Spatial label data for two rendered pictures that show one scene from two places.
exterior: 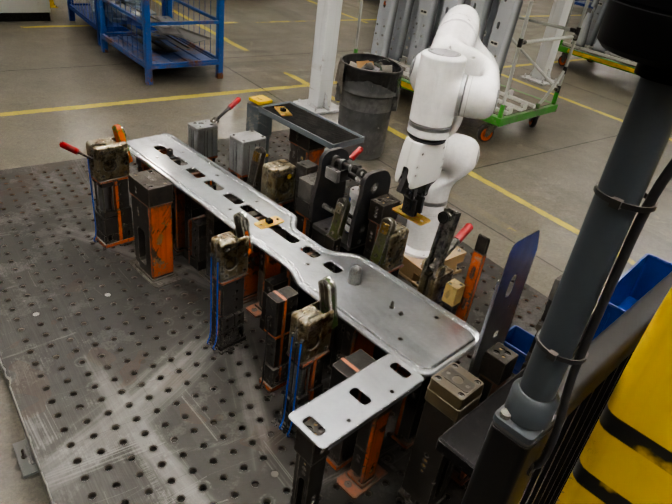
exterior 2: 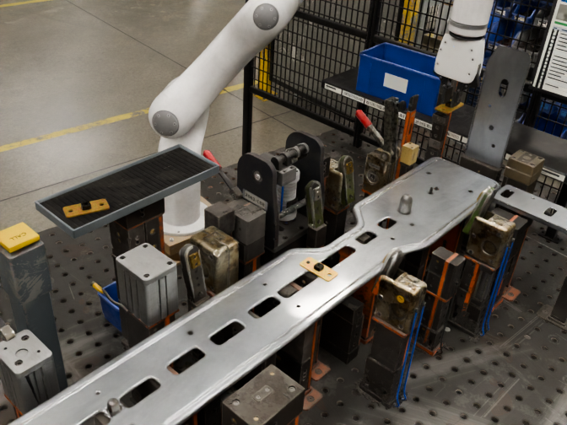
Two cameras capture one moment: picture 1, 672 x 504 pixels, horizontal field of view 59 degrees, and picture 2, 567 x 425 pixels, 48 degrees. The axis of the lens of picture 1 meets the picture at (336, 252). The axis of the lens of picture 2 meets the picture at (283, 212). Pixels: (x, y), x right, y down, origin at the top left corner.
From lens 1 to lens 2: 2.01 m
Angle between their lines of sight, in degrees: 74
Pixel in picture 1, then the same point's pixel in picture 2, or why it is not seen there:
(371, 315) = (450, 203)
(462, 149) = not seen: hidden behind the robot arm
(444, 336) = (450, 171)
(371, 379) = (528, 206)
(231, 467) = (539, 364)
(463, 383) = (529, 156)
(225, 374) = (434, 384)
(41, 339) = not seen: outside the picture
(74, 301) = not seen: outside the picture
